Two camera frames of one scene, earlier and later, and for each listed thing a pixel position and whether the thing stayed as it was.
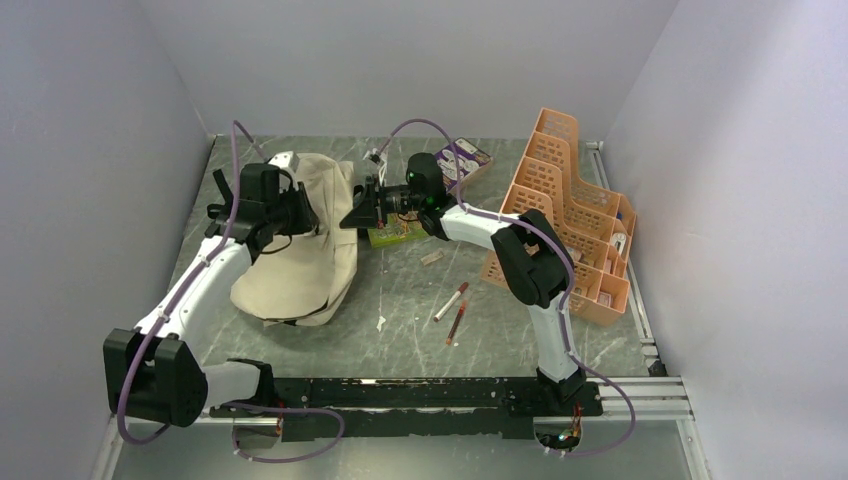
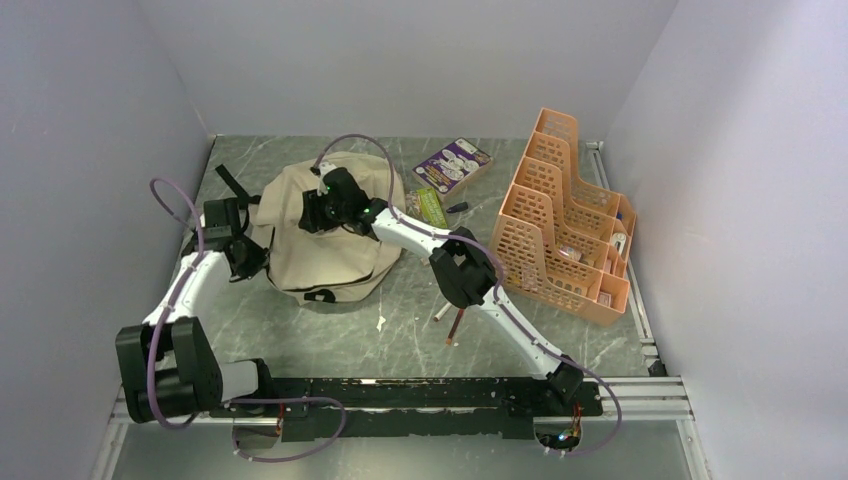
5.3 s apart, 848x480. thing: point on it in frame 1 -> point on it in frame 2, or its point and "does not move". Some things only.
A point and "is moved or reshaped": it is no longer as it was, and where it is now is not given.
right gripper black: [367, 213] -> [313, 219]
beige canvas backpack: [303, 280] is moved or reshaped
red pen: [455, 324] does not move
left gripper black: [306, 217] -> [257, 262]
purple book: [472, 160] does not move
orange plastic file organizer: [593, 229] does not move
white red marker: [451, 302] does not move
